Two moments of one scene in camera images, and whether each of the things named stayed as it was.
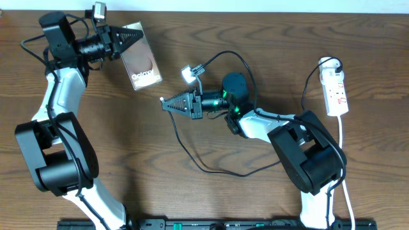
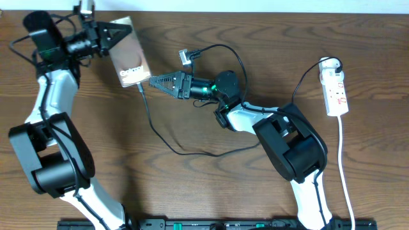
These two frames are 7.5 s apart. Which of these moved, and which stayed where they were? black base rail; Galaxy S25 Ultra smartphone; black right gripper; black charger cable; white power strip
Moved: black charger cable; Galaxy S25 Ultra smartphone; black right gripper
Stayed: black base rail; white power strip
